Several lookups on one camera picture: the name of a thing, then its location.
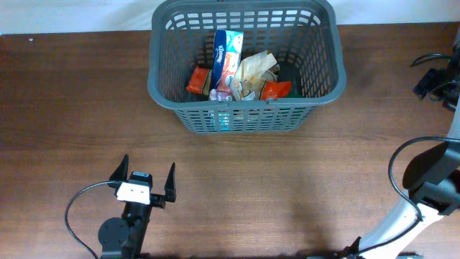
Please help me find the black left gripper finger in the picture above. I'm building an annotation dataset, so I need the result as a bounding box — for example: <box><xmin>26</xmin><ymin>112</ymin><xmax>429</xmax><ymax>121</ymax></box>
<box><xmin>109</xmin><ymin>154</ymin><xmax>129</xmax><ymax>181</ymax></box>
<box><xmin>164</xmin><ymin>163</ymin><xmax>177</xmax><ymax>203</ymax></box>

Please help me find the orange-ended pasta packet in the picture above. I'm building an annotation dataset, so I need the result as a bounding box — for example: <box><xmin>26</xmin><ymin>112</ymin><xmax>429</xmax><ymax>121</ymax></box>
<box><xmin>185</xmin><ymin>67</ymin><xmax>293</xmax><ymax>101</ymax></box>

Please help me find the beige clear snack bag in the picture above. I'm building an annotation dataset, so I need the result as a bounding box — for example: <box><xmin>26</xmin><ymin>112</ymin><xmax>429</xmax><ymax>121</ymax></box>
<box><xmin>229</xmin><ymin>50</ymin><xmax>280</xmax><ymax>101</ymax></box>

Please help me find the green-lidded seasoning jar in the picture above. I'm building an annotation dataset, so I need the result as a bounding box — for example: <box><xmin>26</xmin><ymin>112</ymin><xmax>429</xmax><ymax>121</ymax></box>
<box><xmin>285</xmin><ymin>93</ymin><xmax>303</xmax><ymax>99</ymax></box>

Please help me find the multicolour tissue pack bundle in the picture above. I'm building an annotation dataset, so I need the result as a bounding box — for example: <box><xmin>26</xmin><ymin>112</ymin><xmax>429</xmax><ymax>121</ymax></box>
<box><xmin>208</xmin><ymin>29</ymin><xmax>244</xmax><ymax>102</ymax></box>

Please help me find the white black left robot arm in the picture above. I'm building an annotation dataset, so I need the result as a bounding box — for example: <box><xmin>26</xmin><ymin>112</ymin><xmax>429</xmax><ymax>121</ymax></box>
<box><xmin>98</xmin><ymin>155</ymin><xmax>177</xmax><ymax>259</ymax></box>

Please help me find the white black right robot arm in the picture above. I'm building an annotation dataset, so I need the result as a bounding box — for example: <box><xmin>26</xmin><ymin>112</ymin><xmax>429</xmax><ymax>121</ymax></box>
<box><xmin>337</xmin><ymin>40</ymin><xmax>459</xmax><ymax>258</ymax></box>

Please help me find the grey plastic mesh basket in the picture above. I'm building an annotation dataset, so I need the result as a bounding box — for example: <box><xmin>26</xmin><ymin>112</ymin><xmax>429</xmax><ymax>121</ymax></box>
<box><xmin>147</xmin><ymin>0</ymin><xmax>346</xmax><ymax>134</ymax></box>

